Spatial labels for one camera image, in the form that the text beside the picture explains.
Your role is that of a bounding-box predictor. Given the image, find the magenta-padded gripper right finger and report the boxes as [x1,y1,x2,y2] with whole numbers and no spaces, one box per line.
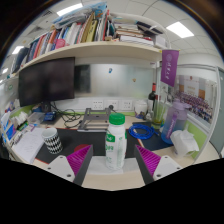
[133,144,183,185]

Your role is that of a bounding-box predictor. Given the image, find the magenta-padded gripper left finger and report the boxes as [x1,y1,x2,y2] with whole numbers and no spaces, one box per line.
[45,143,95,187]

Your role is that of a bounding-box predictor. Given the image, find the white green-capped drink bottle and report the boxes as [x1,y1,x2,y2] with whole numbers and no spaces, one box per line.
[104,112,128,171]

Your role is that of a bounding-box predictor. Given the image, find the purple translucent water jug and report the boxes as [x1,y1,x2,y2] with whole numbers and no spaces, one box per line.
[161,98,189,145]

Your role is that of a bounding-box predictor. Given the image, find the flat round red coaster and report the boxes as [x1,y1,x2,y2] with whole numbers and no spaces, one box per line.
[73,143,91,153]

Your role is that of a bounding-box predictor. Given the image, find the black-white checkered mug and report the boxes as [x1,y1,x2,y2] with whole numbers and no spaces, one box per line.
[41,127,64,155]

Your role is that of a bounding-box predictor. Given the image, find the white crumpled tissue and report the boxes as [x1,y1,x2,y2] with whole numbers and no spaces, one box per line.
[169,129,200,158]

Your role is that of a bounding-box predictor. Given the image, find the black red-edged desk mat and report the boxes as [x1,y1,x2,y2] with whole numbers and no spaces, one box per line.
[34,128,143,165]

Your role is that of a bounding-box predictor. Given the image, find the white square napkin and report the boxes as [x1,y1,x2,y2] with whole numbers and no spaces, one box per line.
[87,155,139,176]

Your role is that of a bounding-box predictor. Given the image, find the white written paper pad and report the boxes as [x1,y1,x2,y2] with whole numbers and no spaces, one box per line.
[13,127,46,164]

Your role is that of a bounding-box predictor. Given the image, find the green glass cup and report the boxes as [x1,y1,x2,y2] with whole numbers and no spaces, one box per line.
[151,101,167,130]

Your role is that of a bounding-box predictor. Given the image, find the small blue device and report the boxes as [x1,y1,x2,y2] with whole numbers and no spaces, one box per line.
[43,110,57,123]

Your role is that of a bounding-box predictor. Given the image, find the clear plastic box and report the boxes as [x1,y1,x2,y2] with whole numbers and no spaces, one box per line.
[27,111,46,126]

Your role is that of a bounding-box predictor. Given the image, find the grey metal laptop stand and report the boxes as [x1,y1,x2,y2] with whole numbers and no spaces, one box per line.
[77,107,116,133]

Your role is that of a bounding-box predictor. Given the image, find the white round jar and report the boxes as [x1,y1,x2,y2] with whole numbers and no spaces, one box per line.
[134,99,149,116]

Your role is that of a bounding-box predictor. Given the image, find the dark wine bottle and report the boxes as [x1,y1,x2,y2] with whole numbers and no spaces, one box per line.
[147,82,158,113]

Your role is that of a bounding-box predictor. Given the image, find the group photo poster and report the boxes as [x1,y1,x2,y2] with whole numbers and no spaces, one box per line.
[173,74,214,124]

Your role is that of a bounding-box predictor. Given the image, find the black computer monitor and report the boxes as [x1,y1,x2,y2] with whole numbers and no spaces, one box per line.
[18,57,76,114]

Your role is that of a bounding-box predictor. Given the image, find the purple hanging banner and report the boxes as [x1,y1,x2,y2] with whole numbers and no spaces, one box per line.
[160,49,180,88]

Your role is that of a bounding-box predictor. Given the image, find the ceiling lights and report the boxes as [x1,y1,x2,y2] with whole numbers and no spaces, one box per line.
[1,2,195,75]

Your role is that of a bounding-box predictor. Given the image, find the coiled blue cable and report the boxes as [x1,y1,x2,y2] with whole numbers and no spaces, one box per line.
[128,123,156,140]

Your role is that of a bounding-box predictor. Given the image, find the black tangled cables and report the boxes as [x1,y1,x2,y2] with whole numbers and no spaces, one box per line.
[49,103,84,129]

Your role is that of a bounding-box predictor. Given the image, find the white wall socket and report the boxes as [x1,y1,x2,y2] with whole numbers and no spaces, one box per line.
[91,99,104,111]
[106,99,119,111]
[120,99,134,111]

